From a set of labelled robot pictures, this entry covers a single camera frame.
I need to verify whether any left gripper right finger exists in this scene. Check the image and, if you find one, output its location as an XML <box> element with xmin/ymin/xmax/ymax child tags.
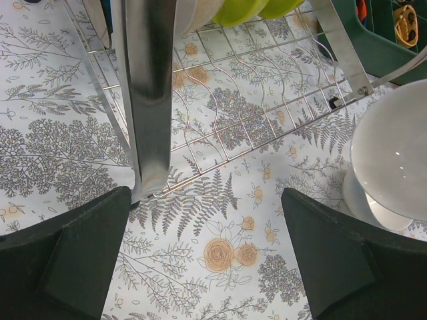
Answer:
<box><xmin>281</xmin><ymin>188</ymin><xmax>426</xmax><ymax>319</ymax></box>

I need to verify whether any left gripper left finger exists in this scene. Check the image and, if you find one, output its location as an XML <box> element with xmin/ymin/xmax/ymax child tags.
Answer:
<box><xmin>1</xmin><ymin>187</ymin><xmax>131</xmax><ymax>319</ymax></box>

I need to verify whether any white ribbed bowl front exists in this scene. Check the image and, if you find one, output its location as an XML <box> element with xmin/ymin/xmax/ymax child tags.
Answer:
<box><xmin>342</xmin><ymin>80</ymin><xmax>426</xmax><ymax>231</ymax></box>

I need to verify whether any teal blue bowl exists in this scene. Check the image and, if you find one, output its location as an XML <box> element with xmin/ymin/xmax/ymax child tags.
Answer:
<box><xmin>101</xmin><ymin>0</ymin><xmax>113</xmax><ymax>35</ymax></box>

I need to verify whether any lime green bowl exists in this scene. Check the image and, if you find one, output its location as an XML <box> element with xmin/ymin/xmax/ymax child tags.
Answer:
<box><xmin>212</xmin><ymin>0</ymin><xmax>269</xmax><ymax>27</ymax></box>
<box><xmin>258</xmin><ymin>0</ymin><xmax>305</xmax><ymax>19</ymax></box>

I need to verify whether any steel two-tier dish rack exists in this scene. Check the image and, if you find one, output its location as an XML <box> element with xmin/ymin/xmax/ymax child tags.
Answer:
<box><xmin>61</xmin><ymin>0</ymin><xmax>427</xmax><ymax>206</ymax></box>

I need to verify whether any floral table mat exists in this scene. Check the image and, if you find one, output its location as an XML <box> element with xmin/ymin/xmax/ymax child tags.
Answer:
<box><xmin>0</xmin><ymin>0</ymin><xmax>427</xmax><ymax>320</ymax></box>

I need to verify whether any green divided organizer tray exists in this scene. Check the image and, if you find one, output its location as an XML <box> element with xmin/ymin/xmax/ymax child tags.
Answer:
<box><xmin>311</xmin><ymin>1</ymin><xmax>426</xmax><ymax>89</ymax></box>

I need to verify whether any yellow patterned rolled tie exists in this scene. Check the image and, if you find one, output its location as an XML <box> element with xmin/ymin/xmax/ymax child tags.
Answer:
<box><xmin>394</xmin><ymin>5</ymin><xmax>418</xmax><ymax>48</ymax></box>

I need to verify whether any orange navy rolled tie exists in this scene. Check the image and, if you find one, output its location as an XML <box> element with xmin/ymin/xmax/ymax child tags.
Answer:
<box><xmin>356</xmin><ymin>0</ymin><xmax>368</xmax><ymax>23</ymax></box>

